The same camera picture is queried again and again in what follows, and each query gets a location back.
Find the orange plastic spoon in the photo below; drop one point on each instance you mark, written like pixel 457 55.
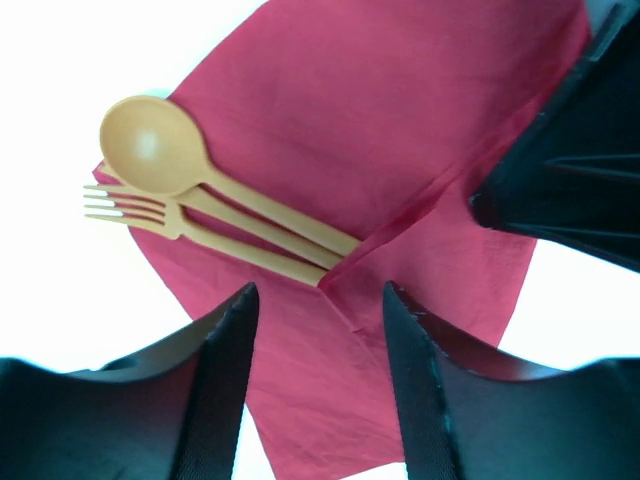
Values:
pixel 155 146

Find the orange plastic fork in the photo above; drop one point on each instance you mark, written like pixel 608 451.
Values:
pixel 166 218

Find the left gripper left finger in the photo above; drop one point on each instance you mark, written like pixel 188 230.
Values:
pixel 171 410

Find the orange plastic knife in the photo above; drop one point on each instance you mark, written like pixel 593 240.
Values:
pixel 200 200

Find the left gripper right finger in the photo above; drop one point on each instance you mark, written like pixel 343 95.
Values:
pixel 467 410

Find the red paper napkin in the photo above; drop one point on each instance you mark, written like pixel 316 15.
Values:
pixel 379 118

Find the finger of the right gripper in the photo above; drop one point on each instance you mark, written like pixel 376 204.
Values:
pixel 572 177

